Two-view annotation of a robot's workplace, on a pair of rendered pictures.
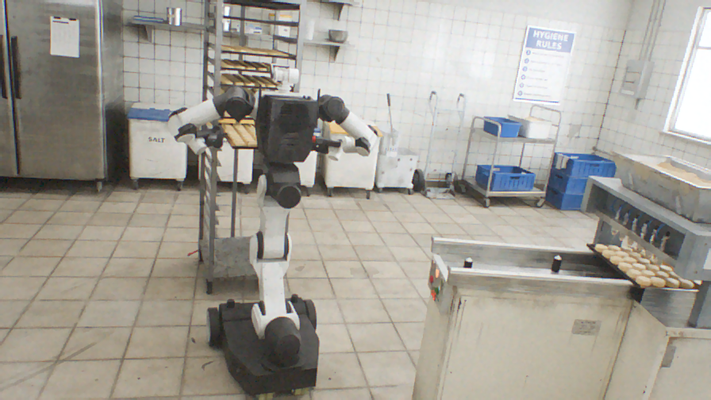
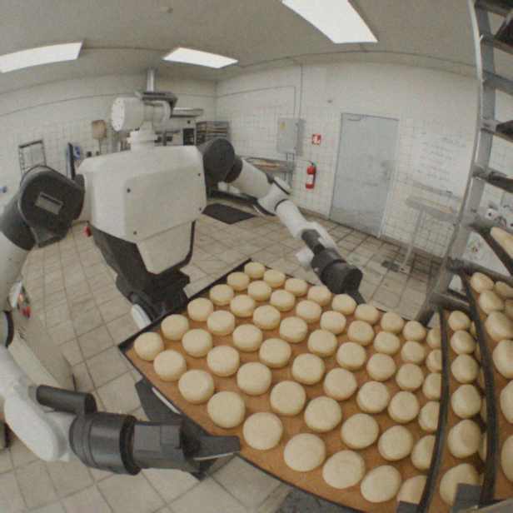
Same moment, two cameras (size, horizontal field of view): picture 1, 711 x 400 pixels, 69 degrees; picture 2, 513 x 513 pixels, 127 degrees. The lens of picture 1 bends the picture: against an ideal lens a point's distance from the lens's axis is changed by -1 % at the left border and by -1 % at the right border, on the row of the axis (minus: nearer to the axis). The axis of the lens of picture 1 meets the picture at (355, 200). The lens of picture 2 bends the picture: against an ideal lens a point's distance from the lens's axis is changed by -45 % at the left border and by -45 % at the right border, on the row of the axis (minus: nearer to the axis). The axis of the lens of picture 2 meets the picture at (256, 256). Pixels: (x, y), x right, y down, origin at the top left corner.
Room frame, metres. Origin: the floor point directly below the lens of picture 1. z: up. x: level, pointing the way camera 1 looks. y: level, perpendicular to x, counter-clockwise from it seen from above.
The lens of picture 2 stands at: (2.94, 0.34, 1.39)
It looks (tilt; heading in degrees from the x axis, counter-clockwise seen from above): 29 degrees down; 146
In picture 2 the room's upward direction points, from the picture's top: 3 degrees clockwise
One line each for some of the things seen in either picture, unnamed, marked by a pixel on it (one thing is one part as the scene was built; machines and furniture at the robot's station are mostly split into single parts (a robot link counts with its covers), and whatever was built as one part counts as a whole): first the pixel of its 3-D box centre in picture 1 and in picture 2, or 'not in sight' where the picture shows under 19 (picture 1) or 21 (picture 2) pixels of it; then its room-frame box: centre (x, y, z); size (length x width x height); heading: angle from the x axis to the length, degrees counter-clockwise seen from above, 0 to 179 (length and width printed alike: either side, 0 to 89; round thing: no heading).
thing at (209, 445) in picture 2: not in sight; (214, 445); (2.86, 0.34, 1.08); 0.06 x 0.03 x 0.02; 68
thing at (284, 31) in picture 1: (280, 25); not in sight; (5.57, 0.97, 1.67); 0.25 x 0.24 x 0.21; 105
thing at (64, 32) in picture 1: (64, 36); not in sight; (4.38, 2.53, 1.39); 0.22 x 0.03 x 0.31; 105
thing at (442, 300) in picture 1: (440, 282); (22, 305); (1.89, -0.37, 0.77); 0.24 x 0.04 x 0.14; 6
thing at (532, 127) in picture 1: (528, 126); not in sight; (6.00, -1.86, 0.90); 0.44 x 0.36 x 0.20; 23
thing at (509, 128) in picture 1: (501, 126); not in sight; (5.84, -1.51, 0.88); 0.40 x 0.30 x 0.16; 18
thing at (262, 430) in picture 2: not in sight; (263, 430); (2.87, 0.41, 1.08); 0.05 x 0.05 x 0.02
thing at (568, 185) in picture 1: (578, 182); not in sight; (6.10, -2.63, 0.30); 0.60 x 0.40 x 0.20; 105
